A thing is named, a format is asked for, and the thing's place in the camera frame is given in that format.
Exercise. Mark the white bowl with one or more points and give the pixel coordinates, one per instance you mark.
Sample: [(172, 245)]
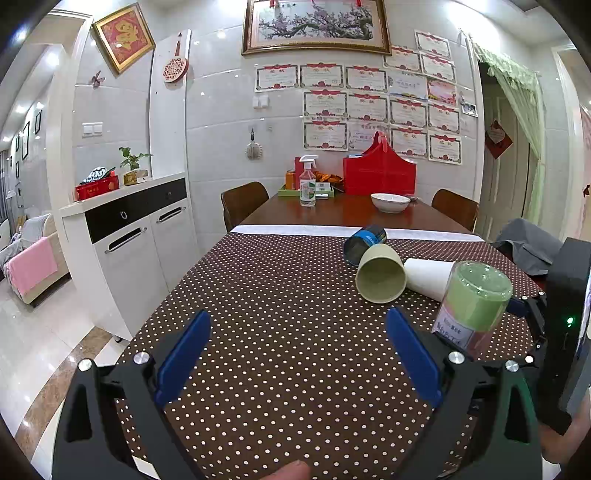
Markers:
[(390, 202)]

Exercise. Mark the red diamond door decoration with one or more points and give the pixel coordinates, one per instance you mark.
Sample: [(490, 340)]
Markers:
[(498, 139)]

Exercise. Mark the pale green cup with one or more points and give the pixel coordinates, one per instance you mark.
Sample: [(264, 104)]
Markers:
[(381, 277)]

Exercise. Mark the white sideboard cabinet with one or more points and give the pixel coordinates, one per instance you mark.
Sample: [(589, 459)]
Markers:
[(134, 240)]

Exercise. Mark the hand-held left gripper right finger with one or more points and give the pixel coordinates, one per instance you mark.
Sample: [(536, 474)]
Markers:
[(413, 357)]

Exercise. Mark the person's left hand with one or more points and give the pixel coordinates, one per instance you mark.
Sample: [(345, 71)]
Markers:
[(291, 471)]

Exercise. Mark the group of wall certificates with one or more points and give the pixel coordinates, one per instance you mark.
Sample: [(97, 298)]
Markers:
[(369, 110)]

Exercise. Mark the wooden dining table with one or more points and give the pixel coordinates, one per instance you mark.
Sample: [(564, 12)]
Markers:
[(341, 211)]

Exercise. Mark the clear spray bottle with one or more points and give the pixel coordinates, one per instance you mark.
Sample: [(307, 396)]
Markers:
[(308, 184)]

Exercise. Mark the green tray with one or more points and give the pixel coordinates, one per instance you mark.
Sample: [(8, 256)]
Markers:
[(291, 192)]

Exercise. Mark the brown wooden chair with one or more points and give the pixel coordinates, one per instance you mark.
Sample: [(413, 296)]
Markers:
[(244, 202), (456, 208)]

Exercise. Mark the white door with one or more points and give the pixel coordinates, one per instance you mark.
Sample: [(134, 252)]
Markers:
[(503, 166)]

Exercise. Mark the black and blue cup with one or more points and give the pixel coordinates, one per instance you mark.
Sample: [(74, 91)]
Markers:
[(364, 243)]

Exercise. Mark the white paper cup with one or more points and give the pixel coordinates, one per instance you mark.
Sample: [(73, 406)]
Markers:
[(427, 278)]

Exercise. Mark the butterfly wall decoration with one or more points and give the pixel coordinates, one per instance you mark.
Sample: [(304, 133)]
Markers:
[(97, 79)]

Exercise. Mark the grey garment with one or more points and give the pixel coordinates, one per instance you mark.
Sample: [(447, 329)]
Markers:
[(526, 244)]

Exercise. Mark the clear plastic cup green inside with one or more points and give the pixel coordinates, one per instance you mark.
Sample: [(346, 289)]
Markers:
[(473, 307)]

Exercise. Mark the red framed picture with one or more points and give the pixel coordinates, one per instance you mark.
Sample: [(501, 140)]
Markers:
[(123, 38)]

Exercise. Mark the potted green plant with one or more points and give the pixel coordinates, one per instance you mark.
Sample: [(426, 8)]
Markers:
[(134, 167)]

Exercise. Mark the white wall socket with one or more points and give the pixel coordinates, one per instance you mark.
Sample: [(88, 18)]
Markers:
[(261, 100)]

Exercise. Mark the hanging white brush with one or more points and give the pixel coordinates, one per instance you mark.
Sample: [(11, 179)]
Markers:
[(253, 148)]

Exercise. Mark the white light switch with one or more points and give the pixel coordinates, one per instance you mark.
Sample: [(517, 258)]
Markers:
[(92, 128)]

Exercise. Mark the green lace curtain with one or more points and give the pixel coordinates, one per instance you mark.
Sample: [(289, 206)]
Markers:
[(519, 87)]

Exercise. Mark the pink towel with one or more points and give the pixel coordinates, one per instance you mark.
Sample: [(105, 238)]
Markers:
[(33, 265)]

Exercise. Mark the person's right forearm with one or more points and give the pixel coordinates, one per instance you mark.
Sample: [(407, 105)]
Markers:
[(556, 443)]

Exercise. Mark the red box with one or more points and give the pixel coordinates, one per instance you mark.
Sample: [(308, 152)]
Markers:
[(98, 189)]

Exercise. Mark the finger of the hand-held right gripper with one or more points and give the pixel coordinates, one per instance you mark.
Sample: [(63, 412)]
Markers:
[(537, 351), (528, 308)]

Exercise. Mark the patterned cloth bundle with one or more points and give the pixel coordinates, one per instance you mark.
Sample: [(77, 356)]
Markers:
[(98, 172)]

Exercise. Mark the framed blossom painting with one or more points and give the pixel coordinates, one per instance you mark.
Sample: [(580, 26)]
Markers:
[(316, 25)]

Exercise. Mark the grey sofa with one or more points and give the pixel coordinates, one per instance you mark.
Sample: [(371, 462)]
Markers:
[(27, 249)]

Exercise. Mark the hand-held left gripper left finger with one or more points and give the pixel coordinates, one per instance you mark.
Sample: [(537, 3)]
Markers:
[(184, 355)]

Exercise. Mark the round wooden wall ornament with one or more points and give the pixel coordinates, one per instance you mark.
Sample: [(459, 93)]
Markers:
[(175, 68)]

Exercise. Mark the small white box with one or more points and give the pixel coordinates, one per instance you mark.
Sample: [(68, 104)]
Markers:
[(322, 187)]

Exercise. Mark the white table runner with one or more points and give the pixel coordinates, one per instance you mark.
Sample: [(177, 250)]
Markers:
[(295, 230)]

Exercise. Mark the brown polka-dot tablecloth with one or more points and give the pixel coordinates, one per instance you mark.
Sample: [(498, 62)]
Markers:
[(286, 314)]

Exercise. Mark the orange snack packets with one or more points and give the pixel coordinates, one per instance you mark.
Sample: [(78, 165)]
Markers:
[(328, 178)]

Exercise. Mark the red gift bag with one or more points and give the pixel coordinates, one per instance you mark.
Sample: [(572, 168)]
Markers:
[(379, 173)]

